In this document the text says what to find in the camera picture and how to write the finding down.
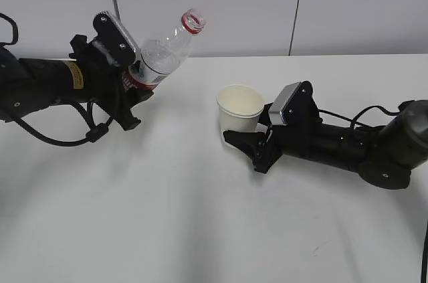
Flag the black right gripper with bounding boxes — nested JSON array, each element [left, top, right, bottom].
[[223, 103, 321, 173]]

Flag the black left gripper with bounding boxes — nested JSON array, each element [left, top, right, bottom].
[[69, 33, 155, 132]]

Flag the white paper cup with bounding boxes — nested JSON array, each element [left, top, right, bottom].
[[217, 84, 265, 147]]

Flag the clear water bottle red label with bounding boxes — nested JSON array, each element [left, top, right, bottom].
[[123, 9, 206, 90]]

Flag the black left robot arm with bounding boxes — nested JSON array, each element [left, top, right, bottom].
[[1, 35, 154, 130]]

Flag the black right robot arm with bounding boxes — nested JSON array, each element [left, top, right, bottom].
[[223, 100, 427, 190]]

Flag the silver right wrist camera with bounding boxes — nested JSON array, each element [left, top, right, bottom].
[[267, 81, 319, 126]]

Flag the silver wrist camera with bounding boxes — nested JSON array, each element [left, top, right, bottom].
[[267, 81, 319, 126], [93, 11, 139, 66]]

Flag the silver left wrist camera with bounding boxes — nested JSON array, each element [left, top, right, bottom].
[[93, 11, 139, 66]]

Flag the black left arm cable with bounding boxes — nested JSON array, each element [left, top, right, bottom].
[[0, 12, 116, 147]]

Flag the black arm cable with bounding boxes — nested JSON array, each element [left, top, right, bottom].
[[0, 12, 116, 147], [319, 105, 402, 128]]

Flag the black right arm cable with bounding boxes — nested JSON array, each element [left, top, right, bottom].
[[319, 105, 402, 128]]

